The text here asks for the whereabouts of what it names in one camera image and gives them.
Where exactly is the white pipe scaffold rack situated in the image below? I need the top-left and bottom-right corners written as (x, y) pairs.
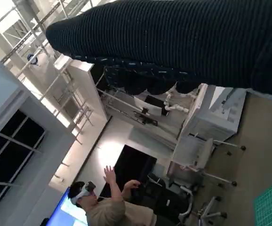
top-left (0, 0), bottom-right (118, 145)

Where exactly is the white backed desk monitor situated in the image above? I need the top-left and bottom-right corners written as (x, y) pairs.
top-left (133, 95), bottom-right (170, 116)

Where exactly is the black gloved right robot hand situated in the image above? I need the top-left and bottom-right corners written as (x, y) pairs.
top-left (45, 0), bottom-right (272, 98)

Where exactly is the round blue white sign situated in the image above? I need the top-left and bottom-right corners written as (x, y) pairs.
top-left (26, 53), bottom-right (40, 66)

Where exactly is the large black display panel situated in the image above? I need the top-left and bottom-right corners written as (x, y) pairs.
top-left (97, 144), bottom-right (158, 199)

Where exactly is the white chair base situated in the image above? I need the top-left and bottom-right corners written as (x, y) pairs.
top-left (178, 186), bottom-right (228, 226)

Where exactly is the black office chair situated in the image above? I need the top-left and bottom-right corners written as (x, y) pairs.
top-left (128, 172), bottom-right (193, 226)

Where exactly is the white VR headset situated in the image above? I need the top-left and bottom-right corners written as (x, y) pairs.
top-left (70, 180), bottom-right (97, 205)

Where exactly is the large white mesh cage box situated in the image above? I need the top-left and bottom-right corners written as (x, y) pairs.
top-left (172, 83), bottom-right (248, 170)

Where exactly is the dark framed window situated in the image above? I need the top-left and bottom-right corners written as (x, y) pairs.
top-left (0, 109), bottom-right (47, 215)

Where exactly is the person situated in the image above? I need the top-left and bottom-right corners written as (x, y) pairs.
top-left (69, 164), bottom-right (158, 226)

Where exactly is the white office chair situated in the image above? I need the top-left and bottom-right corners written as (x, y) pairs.
top-left (180, 137), bottom-right (247, 187)

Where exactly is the tall white shelf cabinet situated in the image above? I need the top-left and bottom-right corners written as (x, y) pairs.
top-left (54, 56), bottom-right (113, 123)

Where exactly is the monitor with bright screen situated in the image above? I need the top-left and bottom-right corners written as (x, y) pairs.
top-left (49, 187), bottom-right (90, 226)

